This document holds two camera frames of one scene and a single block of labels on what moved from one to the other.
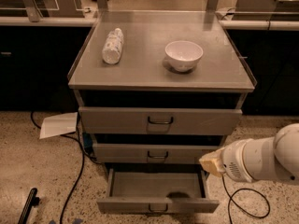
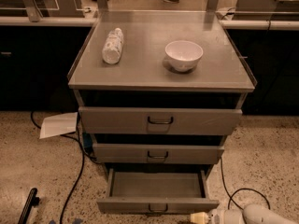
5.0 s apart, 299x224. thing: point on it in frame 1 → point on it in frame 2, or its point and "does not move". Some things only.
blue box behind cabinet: x=87 y=140 does not move
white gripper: x=237 y=161 → x=221 y=217
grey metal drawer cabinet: x=157 y=90 does not move
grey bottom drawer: x=158 y=190 does not move
